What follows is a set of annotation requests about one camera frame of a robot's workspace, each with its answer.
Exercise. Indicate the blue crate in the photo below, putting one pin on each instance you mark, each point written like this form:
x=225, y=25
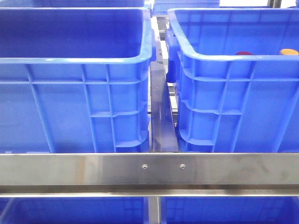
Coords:
x=80, y=210
x=231, y=210
x=74, y=80
x=77, y=3
x=162, y=6
x=229, y=103

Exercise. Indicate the blue crate front left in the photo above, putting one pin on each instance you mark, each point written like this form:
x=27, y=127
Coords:
x=74, y=80

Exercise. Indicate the blue crate lower right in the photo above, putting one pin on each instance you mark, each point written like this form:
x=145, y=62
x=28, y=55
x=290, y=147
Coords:
x=231, y=210

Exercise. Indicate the steel rack front rail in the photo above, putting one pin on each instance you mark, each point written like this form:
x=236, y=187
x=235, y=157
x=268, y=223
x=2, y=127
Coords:
x=148, y=174

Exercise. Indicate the blue crate back left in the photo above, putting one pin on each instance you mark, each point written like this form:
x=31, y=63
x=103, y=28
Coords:
x=77, y=3

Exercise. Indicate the red mushroom push button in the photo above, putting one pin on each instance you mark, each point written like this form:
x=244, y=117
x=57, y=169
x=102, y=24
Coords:
x=243, y=53

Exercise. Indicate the blue crate lower left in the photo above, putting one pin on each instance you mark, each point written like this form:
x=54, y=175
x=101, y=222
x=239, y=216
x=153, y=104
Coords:
x=80, y=210

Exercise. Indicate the yellow push button top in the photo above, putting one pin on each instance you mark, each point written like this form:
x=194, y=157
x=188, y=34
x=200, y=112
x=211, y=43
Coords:
x=289, y=52

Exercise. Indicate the blue crate front right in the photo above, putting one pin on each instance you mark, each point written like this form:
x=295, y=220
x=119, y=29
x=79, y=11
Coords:
x=229, y=103

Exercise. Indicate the blue crate back right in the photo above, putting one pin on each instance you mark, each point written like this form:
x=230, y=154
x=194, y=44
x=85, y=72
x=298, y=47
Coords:
x=162, y=6

